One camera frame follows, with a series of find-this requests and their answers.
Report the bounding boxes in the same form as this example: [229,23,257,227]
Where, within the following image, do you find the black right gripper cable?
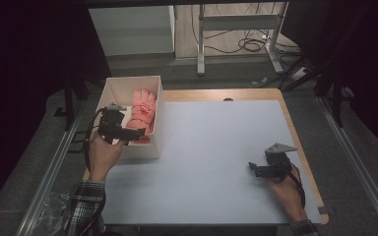
[287,164,307,209]

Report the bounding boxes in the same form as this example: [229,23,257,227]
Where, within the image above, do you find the white power strip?
[289,66,308,82]

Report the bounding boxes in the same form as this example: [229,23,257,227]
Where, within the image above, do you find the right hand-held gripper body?
[264,142,298,181]

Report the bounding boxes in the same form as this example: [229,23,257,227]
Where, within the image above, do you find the dark metal stand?
[314,48,347,129]
[63,76,91,132]

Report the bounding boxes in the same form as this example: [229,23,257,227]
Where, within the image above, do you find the person's right hand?
[265,167,310,224]

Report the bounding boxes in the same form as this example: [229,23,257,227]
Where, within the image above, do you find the metal floor rail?
[317,95,378,236]
[15,99,87,236]

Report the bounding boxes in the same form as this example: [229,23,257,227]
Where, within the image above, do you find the pink glove with red label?
[125,88,158,139]

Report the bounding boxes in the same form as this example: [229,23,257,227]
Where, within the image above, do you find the white box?
[93,75,165,161]

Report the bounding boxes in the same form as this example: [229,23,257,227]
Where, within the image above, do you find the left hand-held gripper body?
[96,102,128,146]

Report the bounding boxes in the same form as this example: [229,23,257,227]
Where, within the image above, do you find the light blue table mat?
[102,99,323,226]

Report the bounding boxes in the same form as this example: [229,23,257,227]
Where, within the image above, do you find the clear plastic bag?
[38,191,72,236]

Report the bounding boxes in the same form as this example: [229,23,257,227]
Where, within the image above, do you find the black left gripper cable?
[84,107,108,173]

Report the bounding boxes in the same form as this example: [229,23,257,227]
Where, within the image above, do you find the black floor cables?
[190,3,304,57]

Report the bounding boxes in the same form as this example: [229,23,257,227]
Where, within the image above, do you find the person's left hand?
[88,130,128,182]

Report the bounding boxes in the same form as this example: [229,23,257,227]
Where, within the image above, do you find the white cabinet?
[88,4,177,57]

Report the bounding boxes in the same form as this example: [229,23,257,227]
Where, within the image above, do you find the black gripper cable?
[287,164,307,209]
[84,107,108,173]

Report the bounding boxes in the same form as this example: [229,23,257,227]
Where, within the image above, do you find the grey metal desk frame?
[196,1,290,77]

